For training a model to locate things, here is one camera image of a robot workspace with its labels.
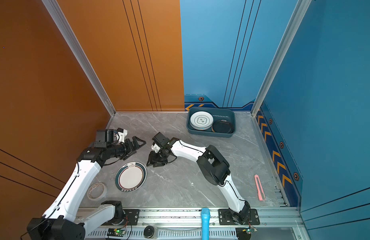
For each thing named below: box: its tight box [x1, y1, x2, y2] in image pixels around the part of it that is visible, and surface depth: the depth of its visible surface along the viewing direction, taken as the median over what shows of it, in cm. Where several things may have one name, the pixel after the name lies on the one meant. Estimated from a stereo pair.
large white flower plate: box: [189, 111, 214, 131], surface depth 114 cm
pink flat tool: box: [254, 174, 266, 201], surface depth 82 cm
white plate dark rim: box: [115, 162, 148, 193], surface depth 88 cm
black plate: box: [211, 119, 234, 134], surface depth 108 cm
